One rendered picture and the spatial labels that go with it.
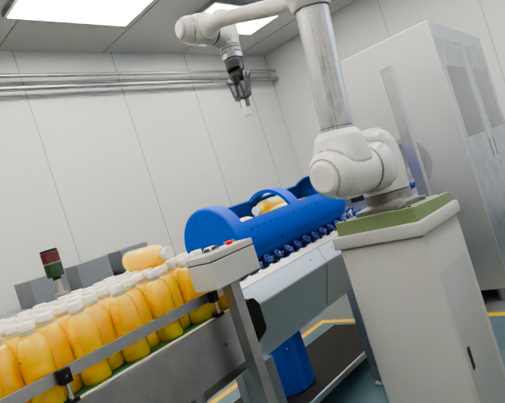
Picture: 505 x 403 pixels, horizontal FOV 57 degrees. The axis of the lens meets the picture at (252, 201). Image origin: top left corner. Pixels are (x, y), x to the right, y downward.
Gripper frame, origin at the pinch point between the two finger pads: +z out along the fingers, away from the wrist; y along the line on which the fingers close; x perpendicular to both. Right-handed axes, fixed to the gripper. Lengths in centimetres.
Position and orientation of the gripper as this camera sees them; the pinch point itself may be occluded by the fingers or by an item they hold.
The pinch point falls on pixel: (246, 107)
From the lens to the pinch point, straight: 195.8
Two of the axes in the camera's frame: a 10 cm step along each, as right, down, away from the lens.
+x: 6.9, -1.8, 7.0
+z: 2.7, 9.6, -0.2
